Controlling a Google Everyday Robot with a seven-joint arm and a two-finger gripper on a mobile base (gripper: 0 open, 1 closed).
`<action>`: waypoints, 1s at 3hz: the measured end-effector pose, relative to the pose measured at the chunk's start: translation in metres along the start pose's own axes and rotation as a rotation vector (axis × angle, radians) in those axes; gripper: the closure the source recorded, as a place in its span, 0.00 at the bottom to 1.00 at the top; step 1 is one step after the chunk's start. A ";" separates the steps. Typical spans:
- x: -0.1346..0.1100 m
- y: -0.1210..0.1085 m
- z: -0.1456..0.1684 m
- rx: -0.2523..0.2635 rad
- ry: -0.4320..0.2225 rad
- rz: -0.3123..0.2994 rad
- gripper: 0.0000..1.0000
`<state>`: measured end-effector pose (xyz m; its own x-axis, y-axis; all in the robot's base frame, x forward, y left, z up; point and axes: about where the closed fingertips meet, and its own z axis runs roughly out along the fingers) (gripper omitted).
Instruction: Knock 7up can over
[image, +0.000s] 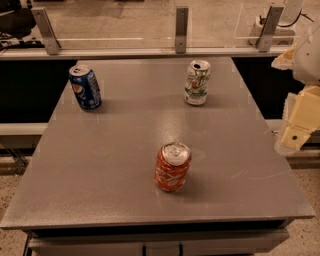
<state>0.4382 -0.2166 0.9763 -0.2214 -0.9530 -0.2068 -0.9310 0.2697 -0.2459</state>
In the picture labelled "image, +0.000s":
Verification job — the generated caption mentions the white green 7up can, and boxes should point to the white green 7up can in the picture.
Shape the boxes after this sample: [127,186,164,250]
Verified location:
[184,59,211,106]

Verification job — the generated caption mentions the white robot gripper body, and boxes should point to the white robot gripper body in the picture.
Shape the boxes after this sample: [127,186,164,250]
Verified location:
[293,26,320,85]

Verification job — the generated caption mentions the metal rail behind table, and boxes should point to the metal rail behind table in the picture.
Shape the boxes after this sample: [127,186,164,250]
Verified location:
[0,46,288,61]

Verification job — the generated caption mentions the orange soda can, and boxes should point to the orange soda can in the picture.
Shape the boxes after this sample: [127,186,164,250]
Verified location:
[153,142,192,192]

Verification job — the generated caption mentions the white device on floor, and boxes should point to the white device on floor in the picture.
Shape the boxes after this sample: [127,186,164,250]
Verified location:
[248,0,305,46]

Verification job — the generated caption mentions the left metal bracket post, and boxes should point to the left metal bracket post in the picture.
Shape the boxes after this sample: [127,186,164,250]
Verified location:
[31,7,61,55]

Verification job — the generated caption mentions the middle metal bracket post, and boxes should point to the middle metal bracket post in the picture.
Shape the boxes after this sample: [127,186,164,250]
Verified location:
[175,7,189,54]

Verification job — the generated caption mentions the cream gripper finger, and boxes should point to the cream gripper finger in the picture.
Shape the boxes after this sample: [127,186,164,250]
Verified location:
[274,85,320,156]
[271,45,296,70]

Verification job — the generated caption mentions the right metal bracket post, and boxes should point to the right metal bracket post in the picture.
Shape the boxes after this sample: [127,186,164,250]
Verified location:
[256,6,283,52]

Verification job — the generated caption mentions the metal bracket post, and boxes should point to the metal bracket post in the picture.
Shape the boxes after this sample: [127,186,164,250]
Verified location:
[31,7,61,55]
[175,7,189,54]
[256,6,283,52]

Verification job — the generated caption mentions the dark equipment top left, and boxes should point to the dark equipment top left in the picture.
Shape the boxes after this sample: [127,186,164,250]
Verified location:
[0,0,44,50]

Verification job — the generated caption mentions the blue pepsi can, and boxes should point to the blue pepsi can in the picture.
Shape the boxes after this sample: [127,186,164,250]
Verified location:
[69,65,102,110]

